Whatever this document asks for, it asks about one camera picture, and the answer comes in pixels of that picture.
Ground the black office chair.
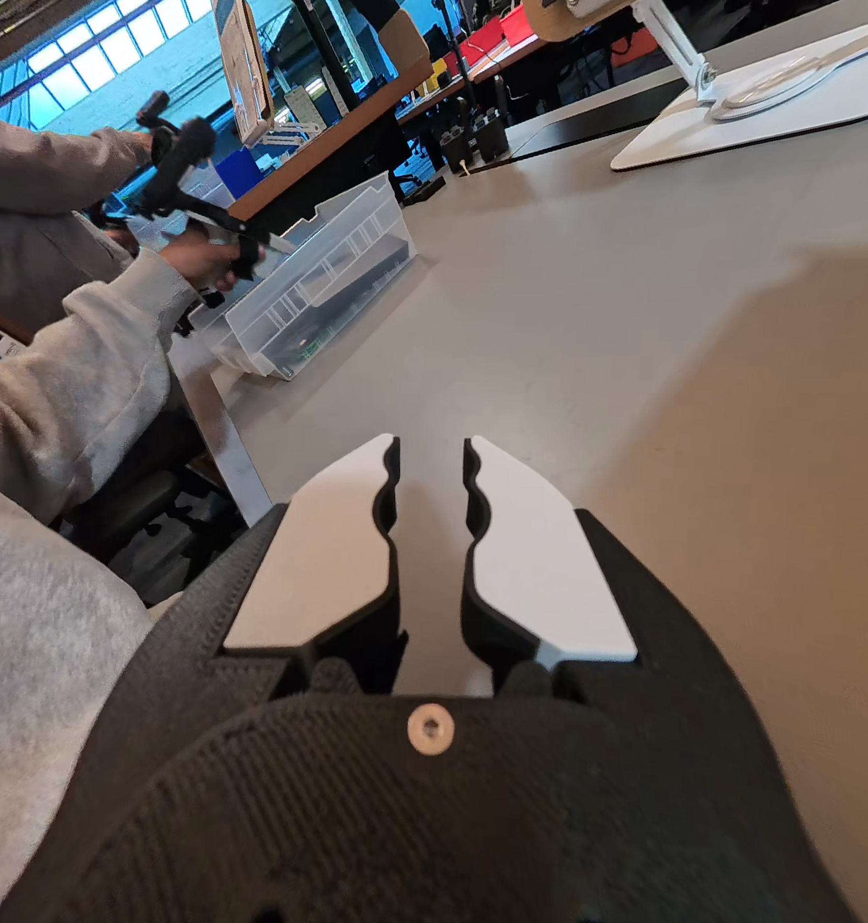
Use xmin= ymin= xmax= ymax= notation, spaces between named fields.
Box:
xmin=59 ymin=407 xmax=251 ymax=578

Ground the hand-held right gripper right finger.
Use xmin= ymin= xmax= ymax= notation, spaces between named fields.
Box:
xmin=461 ymin=434 xmax=639 ymax=682

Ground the person's left forearm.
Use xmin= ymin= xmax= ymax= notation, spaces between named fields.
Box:
xmin=0 ymin=249 xmax=198 ymax=524

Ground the red plastic bin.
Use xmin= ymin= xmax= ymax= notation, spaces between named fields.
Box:
xmin=459 ymin=14 xmax=507 ymax=66

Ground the cardboard display board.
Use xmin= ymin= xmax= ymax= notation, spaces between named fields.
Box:
xmin=212 ymin=0 xmax=276 ymax=145

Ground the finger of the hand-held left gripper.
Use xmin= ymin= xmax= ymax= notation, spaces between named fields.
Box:
xmin=187 ymin=209 xmax=299 ymax=258

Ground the white book stand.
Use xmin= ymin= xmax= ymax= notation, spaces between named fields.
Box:
xmin=610 ymin=0 xmax=868 ymax=173

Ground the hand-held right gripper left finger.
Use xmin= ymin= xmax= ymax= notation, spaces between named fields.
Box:
xmin=221 ymin=433 xmax=410 ymax=695

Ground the long wooden desk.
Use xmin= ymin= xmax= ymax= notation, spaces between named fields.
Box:
xmin=228 ymin=54 xmax=435 ymax=221

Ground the person's left hand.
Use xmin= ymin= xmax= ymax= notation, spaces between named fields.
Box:
xmin=158 ymin=241 xmax=267 ymax=293

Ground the clear plastic bin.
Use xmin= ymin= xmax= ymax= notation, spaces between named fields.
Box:
xmin=204 ymin=172 xmax=415 ymax=381

